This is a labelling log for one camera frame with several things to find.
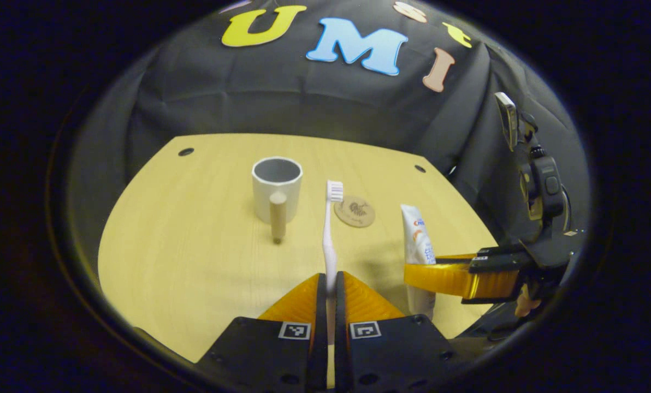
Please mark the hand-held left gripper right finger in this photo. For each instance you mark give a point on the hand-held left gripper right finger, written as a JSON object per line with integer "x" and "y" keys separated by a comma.
{"x": 341, "y": 349}

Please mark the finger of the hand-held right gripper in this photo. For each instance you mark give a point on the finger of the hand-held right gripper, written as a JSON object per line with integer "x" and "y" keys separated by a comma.
{"x": 500, "y": 250}
{"x": 500, "y": 275}

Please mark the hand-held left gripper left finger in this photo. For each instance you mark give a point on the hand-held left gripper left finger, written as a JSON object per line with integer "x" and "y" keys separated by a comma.
{"x": 320, "y": 338}

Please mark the white toothpaste tube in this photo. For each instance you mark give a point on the white toothpaste tube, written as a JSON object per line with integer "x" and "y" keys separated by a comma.
{"x": 417, "y": 240}

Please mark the white toothbrush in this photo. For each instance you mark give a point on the white toothbrush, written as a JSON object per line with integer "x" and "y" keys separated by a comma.
{"x": 330, "y": 245}

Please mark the round wooden coaster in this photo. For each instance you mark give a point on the round wooden coaster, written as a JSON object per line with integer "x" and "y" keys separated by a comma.
{"x": 354, "y": 212}

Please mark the white cup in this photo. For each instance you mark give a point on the white cup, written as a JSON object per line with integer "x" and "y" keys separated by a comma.
{"x": 276, "y": 185}

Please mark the black backdrop cloth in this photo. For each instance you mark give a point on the black backdrop cloth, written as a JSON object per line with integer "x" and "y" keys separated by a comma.
{"x": 303, "y": 98}

